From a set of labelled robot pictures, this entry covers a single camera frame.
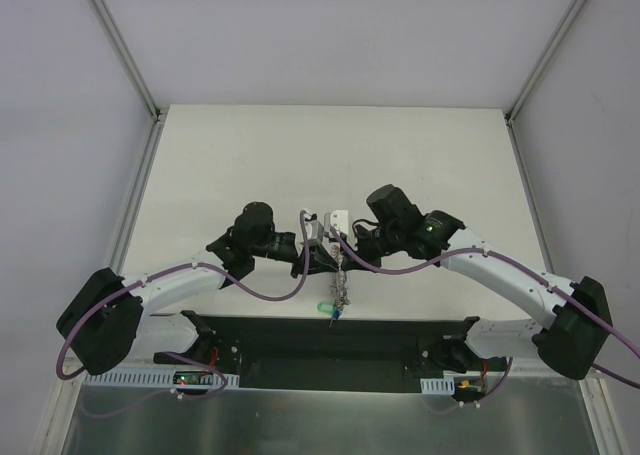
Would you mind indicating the aluminium frame rail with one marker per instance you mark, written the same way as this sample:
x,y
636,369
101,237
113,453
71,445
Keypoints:
x,y
140,151
533,148

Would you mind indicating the metal key organizer ring disc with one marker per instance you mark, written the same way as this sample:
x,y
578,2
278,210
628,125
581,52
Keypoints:
x,y
339,287

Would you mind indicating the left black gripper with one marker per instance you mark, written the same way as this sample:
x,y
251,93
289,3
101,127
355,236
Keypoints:
x,y
305,263

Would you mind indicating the left white cable duct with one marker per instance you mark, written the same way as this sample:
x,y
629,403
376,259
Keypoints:
x,y
163,378

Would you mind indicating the left aluminium frame rail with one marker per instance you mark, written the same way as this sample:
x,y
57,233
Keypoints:
x,y
140,151

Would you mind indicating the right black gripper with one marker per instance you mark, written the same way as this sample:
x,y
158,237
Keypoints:
x,y
360,254

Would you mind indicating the right white cable duct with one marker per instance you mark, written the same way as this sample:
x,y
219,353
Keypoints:
x,y
444,386

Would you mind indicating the green key tag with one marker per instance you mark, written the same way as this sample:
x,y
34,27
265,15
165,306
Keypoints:
x,y
325,307

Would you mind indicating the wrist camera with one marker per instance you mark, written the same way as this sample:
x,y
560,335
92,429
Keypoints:
x,y
313,229
337,224

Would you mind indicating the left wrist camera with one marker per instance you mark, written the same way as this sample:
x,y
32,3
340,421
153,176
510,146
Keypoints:
x,y
313,229

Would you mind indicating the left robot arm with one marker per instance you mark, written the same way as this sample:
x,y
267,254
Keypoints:
x,y
111,316

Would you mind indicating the white cable duct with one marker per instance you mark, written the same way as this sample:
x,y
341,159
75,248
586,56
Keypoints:
x,y
444,386
163,378

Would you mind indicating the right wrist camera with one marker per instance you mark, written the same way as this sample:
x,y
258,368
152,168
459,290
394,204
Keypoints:
x,y
337,224

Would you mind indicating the right aluminium frame rail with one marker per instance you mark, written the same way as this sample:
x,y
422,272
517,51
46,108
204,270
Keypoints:
x,y
533,148

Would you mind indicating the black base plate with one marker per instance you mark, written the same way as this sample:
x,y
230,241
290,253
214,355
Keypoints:
x,y
318,355

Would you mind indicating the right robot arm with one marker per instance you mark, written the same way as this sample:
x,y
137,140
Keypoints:
x,y
567,322

